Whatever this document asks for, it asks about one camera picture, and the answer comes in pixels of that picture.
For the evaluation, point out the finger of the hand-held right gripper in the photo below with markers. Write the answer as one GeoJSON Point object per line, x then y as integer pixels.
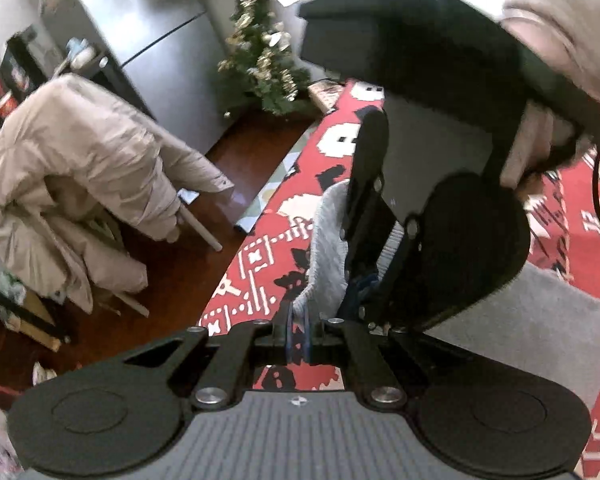
{"type": "Point", "coordinates": [380, 302]}
{"type": "Point", "coordinates": [352, 295]}

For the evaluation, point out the red patterned blanket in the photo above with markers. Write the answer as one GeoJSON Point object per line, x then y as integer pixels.
{"type": "Point", "coordinates": [260, 270]}

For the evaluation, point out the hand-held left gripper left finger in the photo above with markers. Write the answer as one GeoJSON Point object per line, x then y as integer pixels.
{"type": "Point", "coordinates": [286, 332]}

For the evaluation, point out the white chair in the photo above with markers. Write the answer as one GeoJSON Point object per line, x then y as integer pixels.
{"type": "Point", "coordinates": [202, 230]}

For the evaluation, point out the patterned box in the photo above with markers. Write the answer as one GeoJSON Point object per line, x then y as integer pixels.
{"type": "Point", "coordinates": [326, 94]}

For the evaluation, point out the grey refrigerator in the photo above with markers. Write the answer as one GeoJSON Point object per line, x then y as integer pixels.
{"type": "Point", "coordinates": [145, 35]}

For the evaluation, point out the small Christmas tree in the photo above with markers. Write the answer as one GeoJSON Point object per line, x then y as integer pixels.
{"type": "Point", "coordinates": [265, 60]}

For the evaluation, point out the chair with beige coat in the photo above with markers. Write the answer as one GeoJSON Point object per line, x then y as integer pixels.
{"type": "Point", "coordinates": [90, 140]}

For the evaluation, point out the white blue container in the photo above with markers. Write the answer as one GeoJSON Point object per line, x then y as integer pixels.
{"type": "Point", "coordinates": [80, 54]}

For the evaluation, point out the person's right forearm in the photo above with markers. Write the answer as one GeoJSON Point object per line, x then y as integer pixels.
{"type": "Point", "coordinates": [570, 10]}

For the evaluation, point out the black cabinet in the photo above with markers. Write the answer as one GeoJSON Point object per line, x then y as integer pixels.
{"type": "Point", "coordinates": [15, 70]}

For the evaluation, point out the small beige jacket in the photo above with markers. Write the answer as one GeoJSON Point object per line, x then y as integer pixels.
{"type": "Point", "coordinates": [95, 270]}

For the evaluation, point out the grey sweater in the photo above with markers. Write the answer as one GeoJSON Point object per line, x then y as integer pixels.
{"type": "Point", "coordinates": [330, 240]}

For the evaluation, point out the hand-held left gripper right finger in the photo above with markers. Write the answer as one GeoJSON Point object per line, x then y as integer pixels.
{"type": "Point", "coordinates": [307, 340]}

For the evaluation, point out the person's right hand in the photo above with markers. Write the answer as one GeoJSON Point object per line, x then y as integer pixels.
{"type": "Point", "coordinates": [530, 140]}

